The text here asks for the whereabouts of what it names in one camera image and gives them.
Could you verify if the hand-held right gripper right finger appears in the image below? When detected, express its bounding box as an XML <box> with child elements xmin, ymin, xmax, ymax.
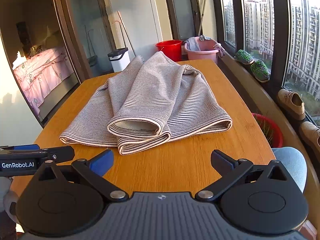
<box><xmin>195</xmin><ymin>149</ymin><xmax>290</xmax><ymax>202</ymax></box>

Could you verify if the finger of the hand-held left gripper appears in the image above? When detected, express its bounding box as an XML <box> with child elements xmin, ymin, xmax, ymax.
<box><xmin>0</xmin><ymin>144</ymin><xmax>41</xmax><ymax>153</ymax></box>
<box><xmin>0</xmin><ymin>146</ymin><xmax>75</xmax><ymax>164</ymax></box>

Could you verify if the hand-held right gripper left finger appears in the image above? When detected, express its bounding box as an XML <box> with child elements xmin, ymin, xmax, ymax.
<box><xmin>32</xmin><ymin>149</ymin><xmax>128</xmax><ymax>202</ymax></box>

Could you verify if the black white striped garment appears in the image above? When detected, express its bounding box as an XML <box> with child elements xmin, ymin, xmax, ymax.
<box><xmin>59</xmin><ymin>51</ymin><xmax>233</xmax><ymax>155</ymax></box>

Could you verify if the person's left hand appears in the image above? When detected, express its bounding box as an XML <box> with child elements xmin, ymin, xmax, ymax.
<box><xmin>0</xmin><ymin>177</ymin><xmax>20</xmax><ymax>222</ymax></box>

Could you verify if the red plant pot with grass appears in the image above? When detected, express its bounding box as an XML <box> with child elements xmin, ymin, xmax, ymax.
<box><xmin>251</xmin><ymin>113</ymin><xmax>284</xmax><ymax>148</ymax></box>

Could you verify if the person's leg in jeans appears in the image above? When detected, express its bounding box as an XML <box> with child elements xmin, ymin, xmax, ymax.
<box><xmin>271</xmin><ymin>147</ymin><xmax>307</xmax><ymax>193</ymax></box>

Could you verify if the bed with pink blanket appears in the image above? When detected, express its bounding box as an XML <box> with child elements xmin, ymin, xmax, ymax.
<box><xmin>12</xmin><ymin>46</ymin><xmax>75</xmax><ymax>115</ymax></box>

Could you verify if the tan leather shoe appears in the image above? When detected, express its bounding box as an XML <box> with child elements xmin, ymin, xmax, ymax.
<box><xmin>277</xmin><ymin>89</ymin><xmax>306</xmax><ymax>120</ymax></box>
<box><xmin>299</xmin><ymin>121</ymin><xmax>320</xmax><ymax>155</ymax></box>

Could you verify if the green knit shoe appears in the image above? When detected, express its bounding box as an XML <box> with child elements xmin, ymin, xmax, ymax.
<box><xmin>234</xmin><ymin>49</ymin><xmax>254</xmax><ymax>64</ymax></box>
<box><xmin>251</xmin><ymin>60</ymin><xmax>270</xmax><ymax>82</ymax></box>

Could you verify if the white trash bin black lid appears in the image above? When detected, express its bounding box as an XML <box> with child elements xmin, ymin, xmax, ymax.
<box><xmin>107</xmin><ymin>47</ymin><xmax>130</xmax><ymax>73</ymax></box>

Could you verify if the pink plastic basin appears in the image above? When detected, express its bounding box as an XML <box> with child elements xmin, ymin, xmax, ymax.
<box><xmin>184</xmin><ymin>36</ymin><xmax>220</xmax><ymax>61</ymax></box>

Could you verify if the pink cloth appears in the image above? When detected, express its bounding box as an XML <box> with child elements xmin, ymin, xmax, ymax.
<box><xmin>212</xmin><ymin>43</ymin><xmax>225</xmax><ymax>57</ymax></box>

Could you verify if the grey cloth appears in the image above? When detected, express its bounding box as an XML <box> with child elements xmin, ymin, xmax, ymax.
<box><xmin>184</xmin><ymin>37</ymin><xmax>202</xmax><ymax>52</ymax></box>

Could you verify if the red plastic bucket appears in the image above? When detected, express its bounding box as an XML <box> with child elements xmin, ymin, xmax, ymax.
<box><xmin>155</xmin><ymin>40</ymin><xmax>183</xmax><ymax>62</ymax></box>

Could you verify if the frosted glass door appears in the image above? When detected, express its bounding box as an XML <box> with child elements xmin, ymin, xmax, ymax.
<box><xmin>162</xmin><ymin>0</ymin><xmax>200</xmax><ymax>40</ymax></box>

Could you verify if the mop pole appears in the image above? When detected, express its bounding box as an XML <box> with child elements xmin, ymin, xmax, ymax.
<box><xmin>197</xmin><ymin>0</ymin><xmax>209</xmax><ymax>37</ymax></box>

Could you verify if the broom with thin handle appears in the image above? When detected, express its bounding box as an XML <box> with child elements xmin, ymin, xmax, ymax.
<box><xmin>117</xmin><ymin>11</ymin><xmax>137</xmax><ymax>57</ymax></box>

